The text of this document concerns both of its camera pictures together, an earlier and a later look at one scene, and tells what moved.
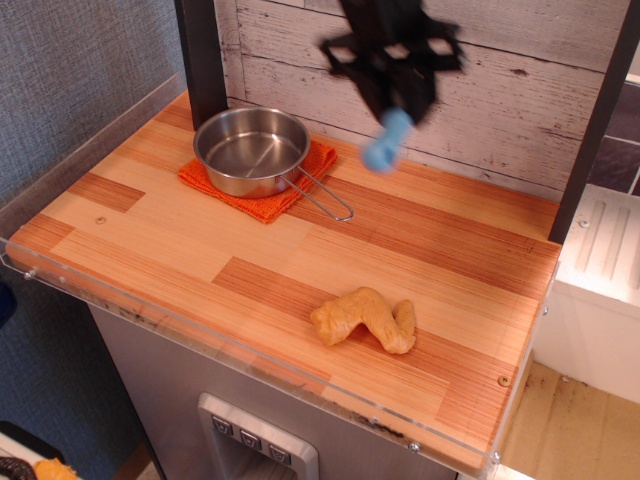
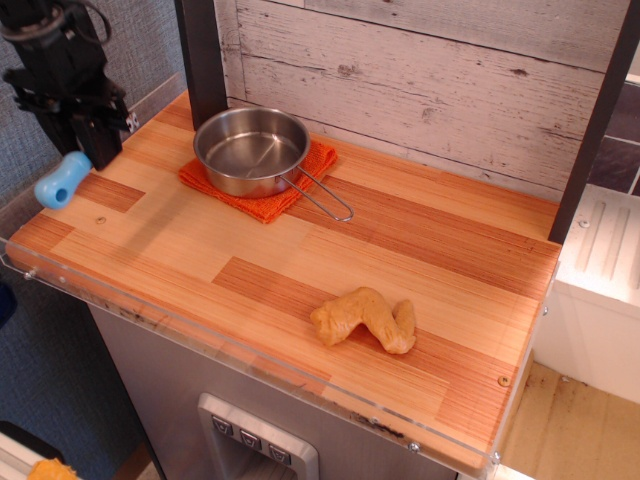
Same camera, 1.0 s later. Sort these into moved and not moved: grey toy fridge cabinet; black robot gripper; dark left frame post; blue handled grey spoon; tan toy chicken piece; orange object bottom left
Moved: blue handled grey spoon; black robot gripper
Not moved: orange object bottom left; tan toy chicken piece; dark left frame post; grey toy fridge cabinet
